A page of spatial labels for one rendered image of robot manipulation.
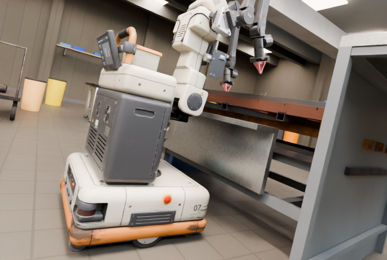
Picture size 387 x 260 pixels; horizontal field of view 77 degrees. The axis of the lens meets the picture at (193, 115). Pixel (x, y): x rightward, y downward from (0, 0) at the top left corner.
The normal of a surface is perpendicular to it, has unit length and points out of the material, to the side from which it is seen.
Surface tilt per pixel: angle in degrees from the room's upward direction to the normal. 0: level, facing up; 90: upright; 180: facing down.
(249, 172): 90
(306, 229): 90
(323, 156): 90
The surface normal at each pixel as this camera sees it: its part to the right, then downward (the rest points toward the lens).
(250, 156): -0.76, -0.15
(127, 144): 0.53, 0.14
